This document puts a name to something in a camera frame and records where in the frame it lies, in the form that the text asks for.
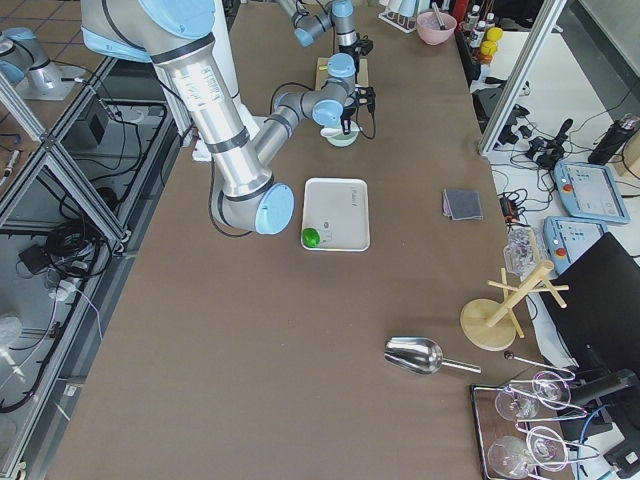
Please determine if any light green bowl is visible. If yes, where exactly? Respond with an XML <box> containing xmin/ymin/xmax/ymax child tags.
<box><xmin>326</xmin><ymin>130</ymin><xmax>359</xmax><ymax>148</ymax></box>

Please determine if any pink bowl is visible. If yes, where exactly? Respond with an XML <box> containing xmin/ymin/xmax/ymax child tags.
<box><xmin>416</xmin><ymin>11</ymin><xmax>458</xmax><ymax>45</ymax></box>

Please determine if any far teach pendant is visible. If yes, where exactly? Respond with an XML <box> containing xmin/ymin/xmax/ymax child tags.
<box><xmin>553</xmin><ymin>160</ymin><xmax>631</xmax><ymax>224</ymax></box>

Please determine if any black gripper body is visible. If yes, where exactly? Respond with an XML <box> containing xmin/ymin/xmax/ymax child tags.
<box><xmin>341</xmin><ymin>93</ymin><xmax>357</xmax><ymax>120</ymax></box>
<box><xmin>338</xmin><ymin>44</ymin><xmax>356</xmax><ymax>62</ymax></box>

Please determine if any green lime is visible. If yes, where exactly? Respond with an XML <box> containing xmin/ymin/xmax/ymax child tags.
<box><xmin>301</xmin><ymin>227</ymin><xmax>322</xmax><ymax>248</ymax></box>

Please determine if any near teach pendant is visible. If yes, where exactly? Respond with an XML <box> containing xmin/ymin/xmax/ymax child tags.
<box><xmin>543</xmin><ymin>216</ymin><xmax>608</xmax><ymax>274</ymax></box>

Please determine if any metal scoop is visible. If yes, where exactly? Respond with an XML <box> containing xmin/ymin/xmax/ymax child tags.
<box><xmin>384</xmin><ymin>336</ymin><xmax>482</xmax><ymax>375</ymax></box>

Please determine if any metal tube in bowl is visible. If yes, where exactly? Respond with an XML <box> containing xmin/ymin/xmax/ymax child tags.
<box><xmin>432</xmin><ymin>2</ymin><xmax>446</xmax><ymax>31</ymax></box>

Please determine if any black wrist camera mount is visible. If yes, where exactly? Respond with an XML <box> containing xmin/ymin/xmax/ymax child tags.
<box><xmin>355</xmin><ymin>86</ymin><xmax>376</xmax><ymax>115</ymax></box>
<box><xmin>353</xmin><ymin>35</ymin><xmax>374</xmax><ymax>56</ymax></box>

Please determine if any teach pendant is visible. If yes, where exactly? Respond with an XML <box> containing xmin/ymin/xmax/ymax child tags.
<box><xmin>543</xmin><ymin>216</ymin><xmax>608</xmax><ymax>274</ymax></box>
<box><xmin>553</xmin><ymin>160</ymin><xmax>631</xmax><ymax>224</ymax></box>

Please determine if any wooden mug tree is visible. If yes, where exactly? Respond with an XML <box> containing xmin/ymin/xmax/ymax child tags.
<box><xmin>459</xmin><ymin>231</ymin><xmax>570</xmax><ymax>352</ymax></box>

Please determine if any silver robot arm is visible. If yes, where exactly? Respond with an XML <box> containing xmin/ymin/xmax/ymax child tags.
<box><xmin>81</xmin><ymin>1</ymin><xmax>359</xmax><ymax>235</ymax></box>
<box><xmin>277</xmin><ymin>0</ymin><xmax>359</xmax><ymax>69</ymax></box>

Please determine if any black water bottle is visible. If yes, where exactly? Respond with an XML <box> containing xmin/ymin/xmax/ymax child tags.
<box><xmin>587</xmin><ymin>113</ymin><xmax>639</xmax><ymax>165</ymax></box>

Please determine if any cream rabbit tray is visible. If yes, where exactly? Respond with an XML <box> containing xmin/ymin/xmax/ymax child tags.
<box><xmin>301</xmin><ymin>177</ymin><xmax>370</xmax><ymax>252</ymax></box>

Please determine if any wine glass rack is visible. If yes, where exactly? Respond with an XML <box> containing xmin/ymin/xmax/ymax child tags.
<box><xmin>470</xmin><ymin>370</ymin><xmax>599</xmax><ymax>479</ymax></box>

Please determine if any wooden cutting board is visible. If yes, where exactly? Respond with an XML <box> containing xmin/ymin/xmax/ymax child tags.
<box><xmin>314</xmin><ymin>57</ymin><xmax>370</xmax><ymax>90</ymax></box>

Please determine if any grey folded cloth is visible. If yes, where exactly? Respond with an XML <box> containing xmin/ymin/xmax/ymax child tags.
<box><xmin>443</xmin><ymin>189</ymin><xmax>484</xmax><ymax>221</ymax></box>

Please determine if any aluminium frame post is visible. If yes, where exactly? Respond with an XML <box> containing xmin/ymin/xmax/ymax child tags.
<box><xmin>478</xmin><ymin>0</ymin><xmax>567</xmax><ymax>157</ymax></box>

